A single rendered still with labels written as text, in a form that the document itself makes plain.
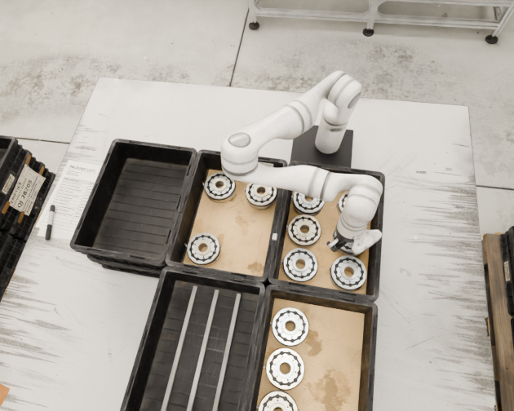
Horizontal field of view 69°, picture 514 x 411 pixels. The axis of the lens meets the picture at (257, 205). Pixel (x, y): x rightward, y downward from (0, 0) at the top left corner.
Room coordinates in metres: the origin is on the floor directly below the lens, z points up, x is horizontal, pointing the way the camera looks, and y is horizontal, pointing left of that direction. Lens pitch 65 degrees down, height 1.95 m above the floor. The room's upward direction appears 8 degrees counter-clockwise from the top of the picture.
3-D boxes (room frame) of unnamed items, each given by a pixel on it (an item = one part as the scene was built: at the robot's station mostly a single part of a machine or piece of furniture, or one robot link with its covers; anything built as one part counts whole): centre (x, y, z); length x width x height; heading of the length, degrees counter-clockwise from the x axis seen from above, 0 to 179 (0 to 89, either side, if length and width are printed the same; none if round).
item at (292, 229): (0.41, -0.13, 0.86); 0.10 x 0.10 x 0.01
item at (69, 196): (0.73, 0.68, 0.70); 0.33 x 0.23 x 0.01; 163
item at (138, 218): (0.58, 0.37, 0.87); 0.40 x 0.30 x 0.11; 162
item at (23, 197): (1.00, 1.10, 0.41); 0.31 x 0.02 x 0.16; 163
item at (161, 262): (0.58, 0.37, 0.92); 0.40 x 0.30 x 0.02; 162
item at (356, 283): (0.26, -0.24, 0.86); 0.10 x 0.10 x 0.01
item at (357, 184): (0.38, -0.22, 1.16); 0.14 x 0.09 x 0.07; 59
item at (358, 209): (0.34, -0.24, 1.12); 0.09 x 0.07 x 0.15; 149
